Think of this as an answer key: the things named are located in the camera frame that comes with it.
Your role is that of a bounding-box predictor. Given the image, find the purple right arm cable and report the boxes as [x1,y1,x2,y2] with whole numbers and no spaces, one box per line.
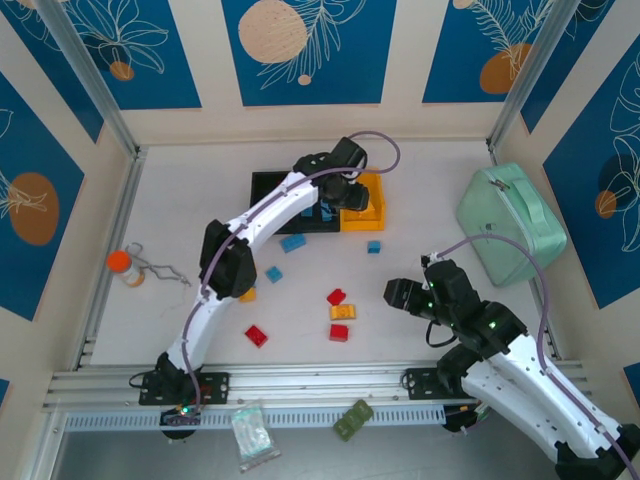
[427,233,636,476]

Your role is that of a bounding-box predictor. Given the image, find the olive green plastic piece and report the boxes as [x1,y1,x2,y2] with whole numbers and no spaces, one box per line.
[333,398,375,443]

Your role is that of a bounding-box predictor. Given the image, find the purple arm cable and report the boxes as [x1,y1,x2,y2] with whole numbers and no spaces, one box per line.
[182,129,402,416]
[427,233,636,476]

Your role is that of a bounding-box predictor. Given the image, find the thin black cable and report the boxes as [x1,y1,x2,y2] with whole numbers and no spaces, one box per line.
[424,319,459,349]

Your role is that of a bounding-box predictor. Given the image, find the white slotted cable tray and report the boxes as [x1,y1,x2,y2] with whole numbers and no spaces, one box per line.
[63,405,447,432]

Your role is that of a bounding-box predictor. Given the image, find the mint green zipper bag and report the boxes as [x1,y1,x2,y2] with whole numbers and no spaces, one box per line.
[455,162,569,288]

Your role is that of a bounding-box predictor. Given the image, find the orange capped bottle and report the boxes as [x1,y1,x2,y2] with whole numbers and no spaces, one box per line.
[107,250,146,289]

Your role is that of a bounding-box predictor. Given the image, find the yellow plastic bin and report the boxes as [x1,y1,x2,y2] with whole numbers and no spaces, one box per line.
[339,172,389,234]

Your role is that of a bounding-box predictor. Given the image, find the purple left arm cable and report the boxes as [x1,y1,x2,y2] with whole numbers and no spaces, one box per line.
[182,129,402,416]

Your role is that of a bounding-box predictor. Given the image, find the aluminium front rail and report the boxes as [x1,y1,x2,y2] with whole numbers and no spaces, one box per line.
[42,359,591,412]

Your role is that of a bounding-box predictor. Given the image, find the metal wire chain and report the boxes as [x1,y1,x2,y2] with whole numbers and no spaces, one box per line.
[124,242,194,289]

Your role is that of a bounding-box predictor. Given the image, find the aluminium frame post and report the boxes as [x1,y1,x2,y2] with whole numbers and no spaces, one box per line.
[37,0,144,160]
[487,0,581,151]

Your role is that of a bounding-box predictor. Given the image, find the black plastic bin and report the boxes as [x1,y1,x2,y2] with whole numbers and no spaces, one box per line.
[249,171,343,235]

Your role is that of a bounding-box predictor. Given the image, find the clear plastic zip bag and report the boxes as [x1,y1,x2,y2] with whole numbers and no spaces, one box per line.
[230,398,282,474]

